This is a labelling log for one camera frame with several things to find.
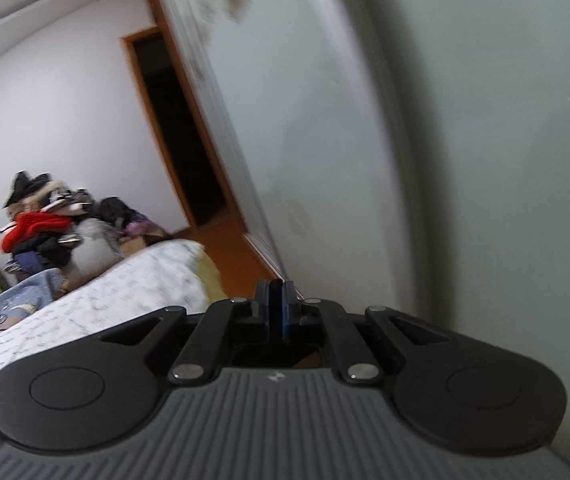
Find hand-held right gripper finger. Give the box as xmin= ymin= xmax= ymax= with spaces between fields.
xmin=281 ymin=280 xmax=449 ymax=387
xmin=99 ymin=279 xmax=282 ymax=384

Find white printed bed sheet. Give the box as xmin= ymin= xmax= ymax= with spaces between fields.
xmin=0 ymin=240 xmax=228 ymax=443

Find white plastic bag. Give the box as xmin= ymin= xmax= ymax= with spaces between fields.
xmin=71 ymin=220 xmax=126 ymax=288

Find white wardrobe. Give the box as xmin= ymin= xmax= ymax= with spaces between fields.
xmin=147 ymin=0 xmax=570 ymax=361

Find pile of clothes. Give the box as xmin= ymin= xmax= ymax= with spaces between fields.
xmin=0 ymin=171 xmax=171 ymax=281

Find blue printed blanket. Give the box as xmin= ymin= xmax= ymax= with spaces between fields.
xmin=0 ymin=267 xmax=74 ymax=342

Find wooden door frame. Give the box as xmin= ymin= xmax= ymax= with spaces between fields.
xmin=121 ymin=27 xmax=247 ymax=233

